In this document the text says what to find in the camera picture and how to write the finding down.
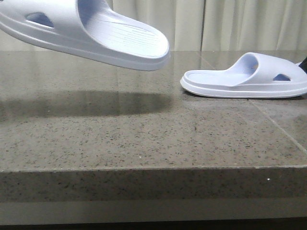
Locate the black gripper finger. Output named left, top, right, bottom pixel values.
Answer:
left=299, top=57, right=307, bottom=73

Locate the beige curtain backdrop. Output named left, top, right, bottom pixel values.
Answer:
left=0, top=0, right=307, bottom=52

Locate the light blue slipper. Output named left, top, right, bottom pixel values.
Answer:
left=0, top=0, right=170, bottom=71
left=180, top=52, right=307, bottom=98

